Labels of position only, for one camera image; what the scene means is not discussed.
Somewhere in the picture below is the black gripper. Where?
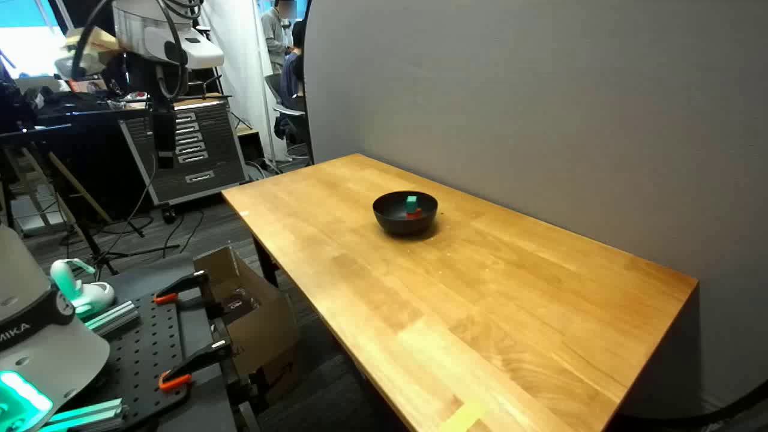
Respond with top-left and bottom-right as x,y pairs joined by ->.
149,59 -> 187,169

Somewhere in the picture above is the black bowl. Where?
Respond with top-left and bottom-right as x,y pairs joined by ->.
370,190 -> 441,240

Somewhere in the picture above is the black cabinet with white labels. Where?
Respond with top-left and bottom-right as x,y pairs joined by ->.
118,97 -> 249,209

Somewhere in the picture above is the dark cluttered desk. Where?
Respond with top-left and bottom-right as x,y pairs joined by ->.
0,91 -> 164,217

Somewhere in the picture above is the white curtain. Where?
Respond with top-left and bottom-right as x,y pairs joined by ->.
201,0 -> 291,165

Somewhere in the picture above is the black tripod stand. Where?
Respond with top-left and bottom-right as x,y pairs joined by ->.
43,147 -> 189,273

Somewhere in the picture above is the office chair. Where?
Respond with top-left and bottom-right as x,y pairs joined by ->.
272,75 -> 315,150

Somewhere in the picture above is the seated person in dark clothes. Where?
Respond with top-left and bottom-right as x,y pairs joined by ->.
275,21 -> 309,109

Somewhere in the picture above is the black table leg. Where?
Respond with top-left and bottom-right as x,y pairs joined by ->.
253,238 -> 283,288

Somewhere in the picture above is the person in light shirt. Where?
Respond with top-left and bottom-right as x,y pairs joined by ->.
262,0 -> 298,76

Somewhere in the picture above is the white handheld controller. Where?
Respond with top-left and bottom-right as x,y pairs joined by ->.
47,257 -> 118,322

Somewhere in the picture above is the aluminium extrusion bar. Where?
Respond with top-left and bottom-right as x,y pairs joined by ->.
38,396 -> 129,432
81,298 -> 142,334

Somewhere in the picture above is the brown cardboard box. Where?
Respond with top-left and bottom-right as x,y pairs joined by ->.
189,244 -> 302,379

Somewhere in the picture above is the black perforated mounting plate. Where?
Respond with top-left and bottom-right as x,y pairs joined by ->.
75,289 -> 242,432

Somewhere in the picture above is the wooden table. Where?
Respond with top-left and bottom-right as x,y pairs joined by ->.
302,0 -> 768,432

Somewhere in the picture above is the yellow tape strip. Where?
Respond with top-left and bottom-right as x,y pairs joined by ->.
439,399 -> 489,432

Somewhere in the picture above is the black clamp with orange handle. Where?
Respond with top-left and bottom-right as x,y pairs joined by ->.
151,268 -> 218,310
154,339 -> 237,393

